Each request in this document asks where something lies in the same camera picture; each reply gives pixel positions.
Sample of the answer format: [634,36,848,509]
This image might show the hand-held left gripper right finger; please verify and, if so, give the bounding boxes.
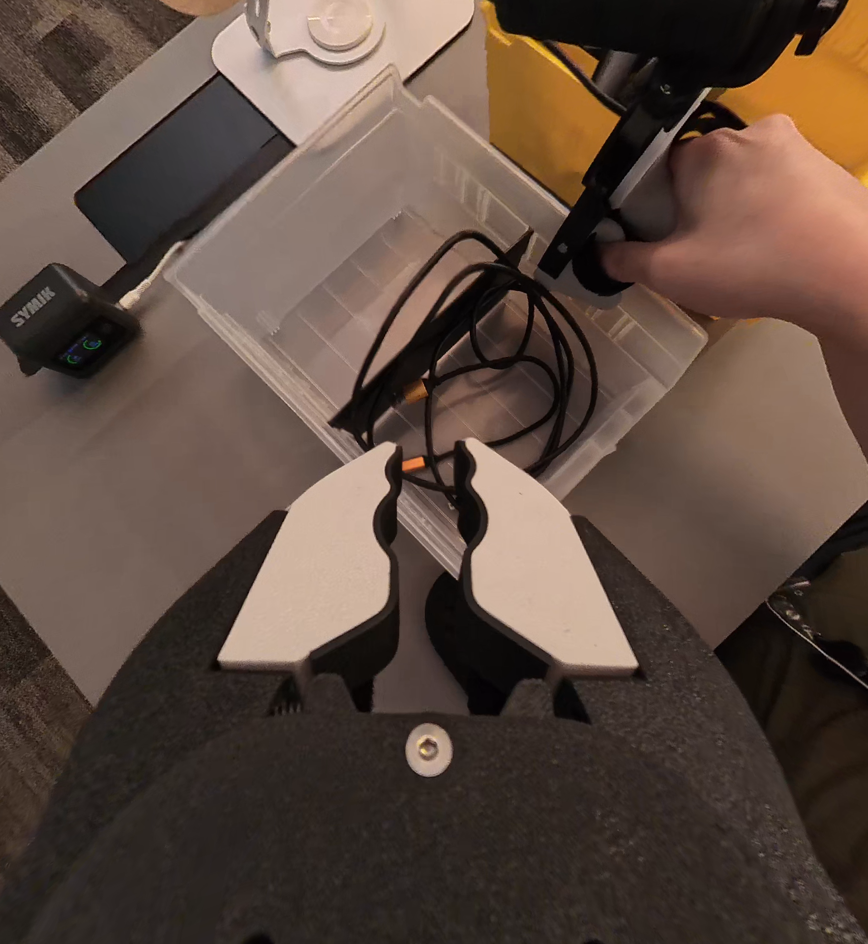
[452,437,641,682]

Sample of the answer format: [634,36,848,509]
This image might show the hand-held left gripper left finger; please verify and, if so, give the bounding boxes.
[217,440,405,679]

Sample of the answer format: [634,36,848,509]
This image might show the yellow plastic bin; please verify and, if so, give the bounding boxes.
[481,0,868,328]

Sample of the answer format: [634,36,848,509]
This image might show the bundle of usb cables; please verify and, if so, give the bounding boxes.
[328,229,601,510]

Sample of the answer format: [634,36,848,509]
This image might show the clear plastic bin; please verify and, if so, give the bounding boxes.
[166,67,709,576]

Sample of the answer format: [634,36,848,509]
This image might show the person's right hand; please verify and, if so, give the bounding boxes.
[601,114,851,321]

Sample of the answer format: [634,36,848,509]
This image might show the white stand base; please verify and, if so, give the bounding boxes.
[211,0,478,106]

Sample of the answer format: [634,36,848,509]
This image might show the black power station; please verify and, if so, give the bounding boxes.
[0,263,143,380]

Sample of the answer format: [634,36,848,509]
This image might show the black flat desk pad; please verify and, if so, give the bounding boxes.
[76,74,296,268]

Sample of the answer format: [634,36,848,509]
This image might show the white cable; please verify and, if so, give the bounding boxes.
[117,241,187,311]

